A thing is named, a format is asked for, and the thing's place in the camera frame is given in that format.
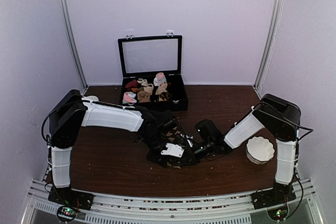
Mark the tan rolled sock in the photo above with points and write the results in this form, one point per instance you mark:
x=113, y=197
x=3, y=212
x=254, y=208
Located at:
x=143, y=96

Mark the white scalloped bowl right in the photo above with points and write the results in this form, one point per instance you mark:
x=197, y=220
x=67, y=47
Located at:
x=259, y=150

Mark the white bowl left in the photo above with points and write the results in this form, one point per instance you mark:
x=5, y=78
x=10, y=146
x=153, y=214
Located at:
x=91, y=98

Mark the aluminium front rail frame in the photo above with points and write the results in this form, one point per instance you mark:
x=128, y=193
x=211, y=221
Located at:
x=229, y=208

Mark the aluminium corner post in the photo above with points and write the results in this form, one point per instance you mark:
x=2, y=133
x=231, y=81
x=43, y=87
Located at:
x=72, y=43
x=269, y=45

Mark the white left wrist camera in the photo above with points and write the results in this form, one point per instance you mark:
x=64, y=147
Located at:
x=173, y=150

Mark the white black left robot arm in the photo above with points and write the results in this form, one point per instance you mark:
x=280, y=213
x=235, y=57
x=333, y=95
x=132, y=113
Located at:
x=75, y=111

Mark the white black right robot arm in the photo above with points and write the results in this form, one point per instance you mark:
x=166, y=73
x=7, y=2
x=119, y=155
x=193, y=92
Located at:
x=280, y=118

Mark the pink teal white rolled sock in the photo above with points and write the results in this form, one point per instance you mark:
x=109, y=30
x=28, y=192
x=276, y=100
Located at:
x=159, y=79

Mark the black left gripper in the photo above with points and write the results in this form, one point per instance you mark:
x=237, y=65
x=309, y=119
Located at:
x=159, y=159

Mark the black box with glass lid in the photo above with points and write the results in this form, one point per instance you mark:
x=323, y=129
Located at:
x=144, y=57

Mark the dark red rolled sock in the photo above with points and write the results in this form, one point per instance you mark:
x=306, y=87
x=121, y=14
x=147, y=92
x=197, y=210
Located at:
x=131, y=85

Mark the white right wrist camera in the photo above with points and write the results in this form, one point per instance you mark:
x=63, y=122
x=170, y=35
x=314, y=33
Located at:
x=190, y=140

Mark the brown tan argyle sock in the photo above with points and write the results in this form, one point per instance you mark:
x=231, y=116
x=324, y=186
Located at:
x=176, y=136
x=165, y=96

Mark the cream rolled sock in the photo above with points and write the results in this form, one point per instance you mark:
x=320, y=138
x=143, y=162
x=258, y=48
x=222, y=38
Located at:
x=145, y=86

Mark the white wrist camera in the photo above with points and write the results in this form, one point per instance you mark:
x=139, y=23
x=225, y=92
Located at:
x=190, y=140
x=173, y=150

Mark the aluminium left corner post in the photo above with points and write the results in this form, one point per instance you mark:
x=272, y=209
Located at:
x=72, y=43

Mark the beige rolled sock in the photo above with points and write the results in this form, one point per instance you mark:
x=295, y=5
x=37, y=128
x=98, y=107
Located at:
x=162, y=88

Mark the aluminium right corner post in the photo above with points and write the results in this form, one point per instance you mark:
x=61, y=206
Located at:
x=269, y=45

